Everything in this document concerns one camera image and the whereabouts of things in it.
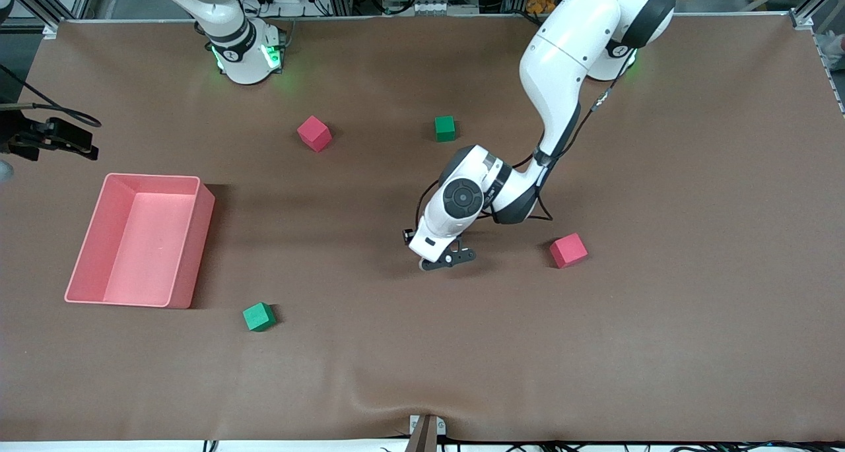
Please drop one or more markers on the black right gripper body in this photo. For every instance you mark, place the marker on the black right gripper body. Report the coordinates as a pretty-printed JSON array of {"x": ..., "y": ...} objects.
[{"x": 21, "y": 137}]

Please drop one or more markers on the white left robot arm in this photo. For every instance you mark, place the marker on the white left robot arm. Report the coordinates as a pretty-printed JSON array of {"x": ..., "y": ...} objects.
[{"x": 561, "y": 63}]

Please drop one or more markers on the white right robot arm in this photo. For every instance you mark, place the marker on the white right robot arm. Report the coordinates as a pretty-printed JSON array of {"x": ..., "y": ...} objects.
[{"x": 244, "y": 59}]

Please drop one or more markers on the white table corner clamp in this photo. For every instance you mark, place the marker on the white table corner clamp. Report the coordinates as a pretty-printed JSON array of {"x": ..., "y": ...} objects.
[
  {"x": 51, "y": 31},
  {"x": 804, "y": 21}
]

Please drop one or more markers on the brown table mat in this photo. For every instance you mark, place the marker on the brown table mat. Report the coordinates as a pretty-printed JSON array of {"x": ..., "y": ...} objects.
[{"x": 422, "y": 346}]

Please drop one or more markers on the green foam cube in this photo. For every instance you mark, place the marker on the green foam cube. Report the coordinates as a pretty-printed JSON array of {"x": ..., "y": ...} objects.
[
  {"x": 258, "y": 317},
  {"x": 445, "y": 129}
]

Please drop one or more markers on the pink foam cube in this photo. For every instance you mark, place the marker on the pink foam cube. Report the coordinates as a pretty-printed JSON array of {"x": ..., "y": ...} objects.
[
  {"x": 313, "y": 134},
  {"x": 568, "y": 251}
]

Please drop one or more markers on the pink plastic bin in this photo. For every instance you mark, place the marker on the pink plastic bin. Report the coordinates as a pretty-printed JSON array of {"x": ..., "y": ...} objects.
[{"x": 145, "y": 260}]

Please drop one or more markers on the white terminal block row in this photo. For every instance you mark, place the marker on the white terminal block row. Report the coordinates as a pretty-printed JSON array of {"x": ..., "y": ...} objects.
[{"x": 432, "y": 7}]

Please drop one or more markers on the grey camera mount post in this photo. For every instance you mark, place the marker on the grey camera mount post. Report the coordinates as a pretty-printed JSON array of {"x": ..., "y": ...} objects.
[{"x": 422, "y": 439}]

